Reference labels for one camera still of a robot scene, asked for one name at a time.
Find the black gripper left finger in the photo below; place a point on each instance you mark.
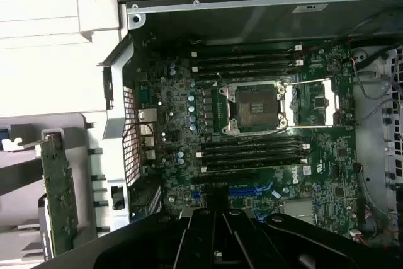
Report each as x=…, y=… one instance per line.
x=151, y=243

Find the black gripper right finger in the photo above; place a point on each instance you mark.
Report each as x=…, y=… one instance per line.
x=277, y=243

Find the silver chipset heatsink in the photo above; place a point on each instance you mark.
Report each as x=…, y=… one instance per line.
x=299, y=210

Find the blue expansion slot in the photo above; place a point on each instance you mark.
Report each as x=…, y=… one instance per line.
x=245, y=191

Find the long black expansion slot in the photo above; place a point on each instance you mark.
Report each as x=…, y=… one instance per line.
x=223, y=178

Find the black RAM slot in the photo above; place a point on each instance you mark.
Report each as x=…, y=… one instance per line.
x=245, y=65
x=245, y=58
x=252, y=159
x=245, y=73
x=252, y=152
x=252, y=144
x=245, y=50

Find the green Dell motherboard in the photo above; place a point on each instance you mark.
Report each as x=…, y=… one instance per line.
x=330, y=162

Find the grey parts rack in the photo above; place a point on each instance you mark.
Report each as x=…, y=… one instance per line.
x=85, y=162

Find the CPU socket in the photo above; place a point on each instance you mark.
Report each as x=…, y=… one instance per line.
x=255, y=108

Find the tall silver disk bay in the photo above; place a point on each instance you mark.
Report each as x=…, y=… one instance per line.
x=371, y=140

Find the metal socket cover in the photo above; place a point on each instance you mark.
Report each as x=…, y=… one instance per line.
x=330, y=102

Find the thin metal locking lever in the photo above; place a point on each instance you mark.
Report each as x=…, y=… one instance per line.
x=222, y=80

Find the blue disk caddy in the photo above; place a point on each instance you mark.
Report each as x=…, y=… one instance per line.
x=2, y=140

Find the open black PC case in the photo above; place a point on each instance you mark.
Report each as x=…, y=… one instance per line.
x=220, y=26

